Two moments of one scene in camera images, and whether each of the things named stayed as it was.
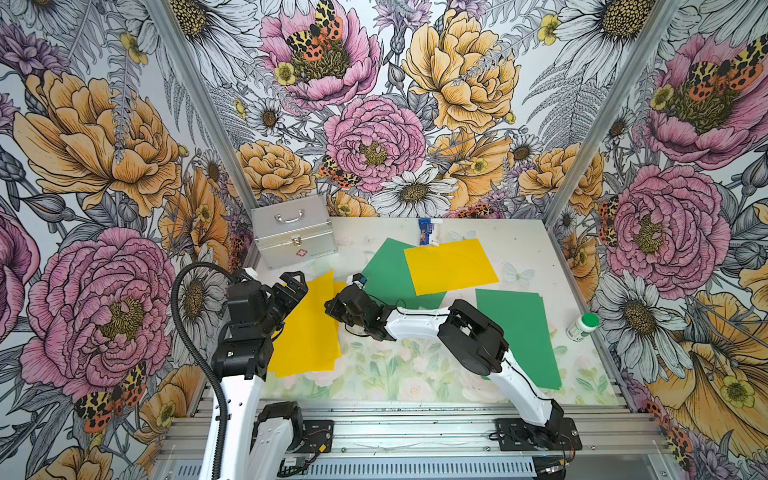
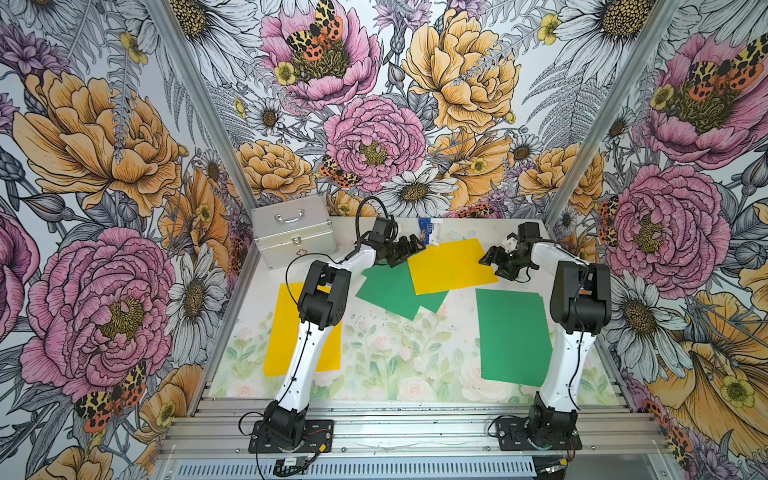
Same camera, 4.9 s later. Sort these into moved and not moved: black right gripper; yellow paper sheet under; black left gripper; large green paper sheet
Moved: black left gripper; black right gripper
Not moved: yellow paper sheet under; large green paper sheet
